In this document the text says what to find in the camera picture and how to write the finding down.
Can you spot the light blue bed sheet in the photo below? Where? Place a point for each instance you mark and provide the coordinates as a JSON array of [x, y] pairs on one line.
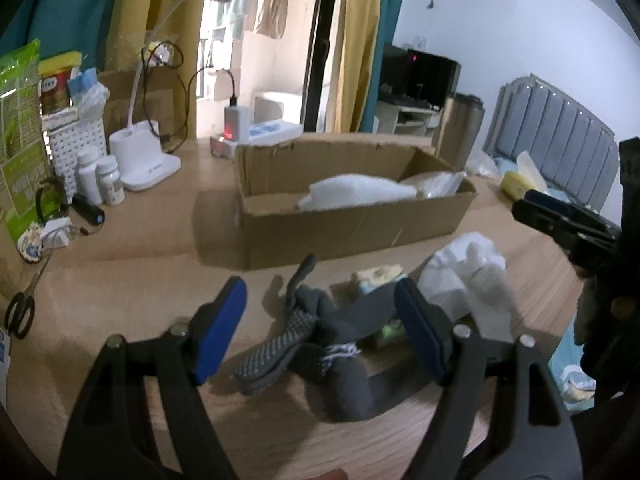
[[570, 365]]

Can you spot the blue and white tissue pack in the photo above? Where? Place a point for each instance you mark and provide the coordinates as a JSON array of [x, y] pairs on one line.
[[90, 90]]

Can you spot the black door frame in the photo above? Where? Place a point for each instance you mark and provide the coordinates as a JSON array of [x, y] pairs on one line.
[[322, 45]]

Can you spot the grey padded headboard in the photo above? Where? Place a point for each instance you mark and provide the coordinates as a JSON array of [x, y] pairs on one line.
[[560, 130]]

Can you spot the teal hanging towel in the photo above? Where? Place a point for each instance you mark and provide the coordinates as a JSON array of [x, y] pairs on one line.
[[232, 15]]

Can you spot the small white bottle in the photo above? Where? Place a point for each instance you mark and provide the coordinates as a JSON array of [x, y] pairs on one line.
[[111, 180]]

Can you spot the teal curtain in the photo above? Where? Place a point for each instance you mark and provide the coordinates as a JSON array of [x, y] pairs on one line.
[[392, 10], [70, 0]]

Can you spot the black scissors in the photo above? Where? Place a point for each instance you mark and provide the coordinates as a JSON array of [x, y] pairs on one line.
[[20, 312]]

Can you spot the small white charger plug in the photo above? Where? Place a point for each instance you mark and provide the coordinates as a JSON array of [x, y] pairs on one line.
[[57, 232]]

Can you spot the dark grey sock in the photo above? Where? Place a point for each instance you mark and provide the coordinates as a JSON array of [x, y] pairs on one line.
[[350, 385]]

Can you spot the clear plastic bag in box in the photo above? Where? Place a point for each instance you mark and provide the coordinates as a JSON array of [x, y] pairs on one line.
[[435, 182]]

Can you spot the small green toy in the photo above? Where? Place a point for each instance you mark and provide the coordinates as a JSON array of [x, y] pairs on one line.
[[391, 335]]

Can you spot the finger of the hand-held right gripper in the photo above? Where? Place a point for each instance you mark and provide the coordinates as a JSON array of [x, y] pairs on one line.
[[547, 197], [555, 222]]

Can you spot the cardboard sheet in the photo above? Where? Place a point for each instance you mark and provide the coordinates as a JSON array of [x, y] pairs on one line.
[[165, 105]]

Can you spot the large white bottle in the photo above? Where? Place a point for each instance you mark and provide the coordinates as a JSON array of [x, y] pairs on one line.
[[89, 175]]

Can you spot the black monitor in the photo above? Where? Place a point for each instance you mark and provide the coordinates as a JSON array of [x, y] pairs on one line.
[[435, 80]]

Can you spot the white charger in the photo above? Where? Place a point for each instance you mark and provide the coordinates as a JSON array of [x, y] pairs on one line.
[[232, 125]]

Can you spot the white desk lamp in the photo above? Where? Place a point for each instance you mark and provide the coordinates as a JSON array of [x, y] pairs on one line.
[[145, 162]]

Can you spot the white power strip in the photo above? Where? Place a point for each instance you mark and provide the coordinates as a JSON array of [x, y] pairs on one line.
[[272, 132]]

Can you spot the white perforated basket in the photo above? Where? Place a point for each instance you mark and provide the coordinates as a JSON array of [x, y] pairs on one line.
[[75, 135]]

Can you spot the round patterned badge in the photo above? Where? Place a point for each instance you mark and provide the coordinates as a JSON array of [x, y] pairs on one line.
[[30, 246]]

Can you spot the white media stand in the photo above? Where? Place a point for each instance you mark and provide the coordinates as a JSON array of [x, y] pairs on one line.
[[407, 117]]

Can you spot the grey sock with dotted sole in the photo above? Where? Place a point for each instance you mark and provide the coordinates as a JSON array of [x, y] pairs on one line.
[[280, 347]]

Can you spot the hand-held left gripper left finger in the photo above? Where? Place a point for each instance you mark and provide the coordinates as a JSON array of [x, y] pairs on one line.
[[220, 332]]

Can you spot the black flashlight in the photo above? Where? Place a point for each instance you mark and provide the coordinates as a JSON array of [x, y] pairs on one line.
[[89, 210]]

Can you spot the steel tumbler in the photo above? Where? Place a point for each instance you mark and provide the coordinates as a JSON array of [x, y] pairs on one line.
[[460, 130]]

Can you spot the white sock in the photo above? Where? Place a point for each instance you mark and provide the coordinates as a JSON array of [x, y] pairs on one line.
[[470, 270]]

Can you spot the white plastic bag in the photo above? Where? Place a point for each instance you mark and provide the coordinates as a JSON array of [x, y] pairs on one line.
[[350, 191]]

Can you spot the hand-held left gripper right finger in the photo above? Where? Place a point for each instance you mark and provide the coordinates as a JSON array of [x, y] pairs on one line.
[[420, 332]]

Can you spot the white appliance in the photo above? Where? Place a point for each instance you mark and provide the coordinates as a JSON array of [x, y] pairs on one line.
[[275, 105]]

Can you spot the green snack packet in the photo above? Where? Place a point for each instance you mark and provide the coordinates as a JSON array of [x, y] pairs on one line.
[[20, 135]]

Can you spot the yellow curtain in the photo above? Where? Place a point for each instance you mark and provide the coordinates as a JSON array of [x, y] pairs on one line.
[[357, 45], [160, 15]]

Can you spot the tin can with yellow lid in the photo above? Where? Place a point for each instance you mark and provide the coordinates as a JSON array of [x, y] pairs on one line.
[[57, 90]]

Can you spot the yellow tissue pack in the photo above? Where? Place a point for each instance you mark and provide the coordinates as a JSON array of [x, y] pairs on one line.
[[520, 180]]

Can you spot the cardboard box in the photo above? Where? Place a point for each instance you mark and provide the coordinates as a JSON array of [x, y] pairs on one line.
[[350, 232]]

